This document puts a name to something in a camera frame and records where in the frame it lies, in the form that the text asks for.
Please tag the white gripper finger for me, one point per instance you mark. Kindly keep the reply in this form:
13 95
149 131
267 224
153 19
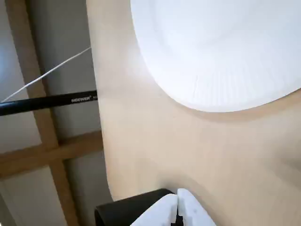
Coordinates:
192 212
160 210

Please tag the black round pot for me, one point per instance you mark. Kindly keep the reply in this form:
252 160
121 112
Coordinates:
122 209

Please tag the white paper plate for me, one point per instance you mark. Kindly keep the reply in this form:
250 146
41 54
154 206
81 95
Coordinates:
211 58

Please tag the black Neewer stand pole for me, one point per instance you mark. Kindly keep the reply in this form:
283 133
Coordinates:
47 103

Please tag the wooden cross frame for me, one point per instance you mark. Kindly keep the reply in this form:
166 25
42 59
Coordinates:
50 150

